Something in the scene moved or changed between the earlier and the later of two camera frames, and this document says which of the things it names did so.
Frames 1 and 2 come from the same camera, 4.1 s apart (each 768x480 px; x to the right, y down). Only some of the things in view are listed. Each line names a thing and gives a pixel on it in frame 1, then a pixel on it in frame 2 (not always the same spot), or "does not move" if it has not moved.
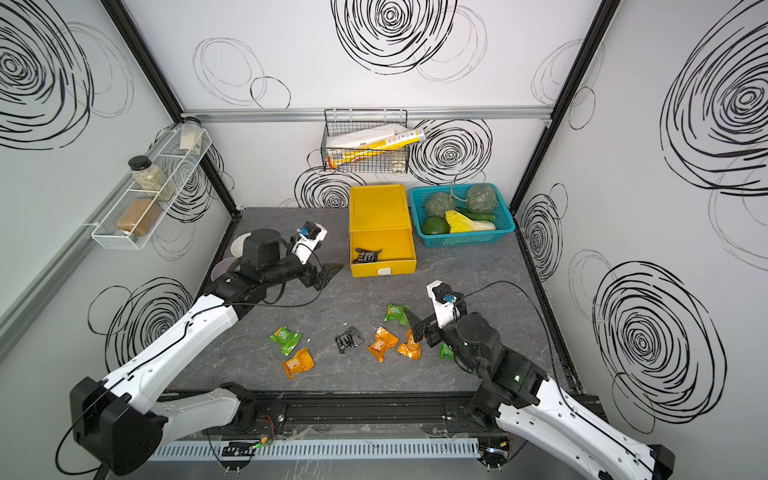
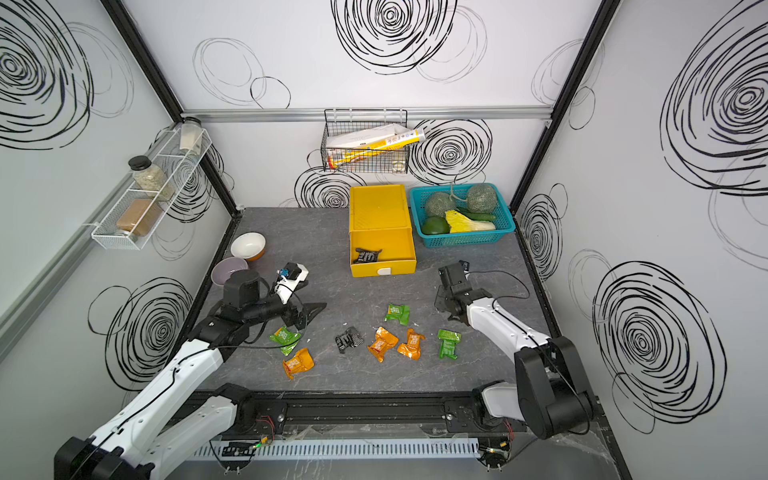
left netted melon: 439,203 does not move
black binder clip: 351,338 does not move
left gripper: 311,279 -> 291,316
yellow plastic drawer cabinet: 379,219 does not move
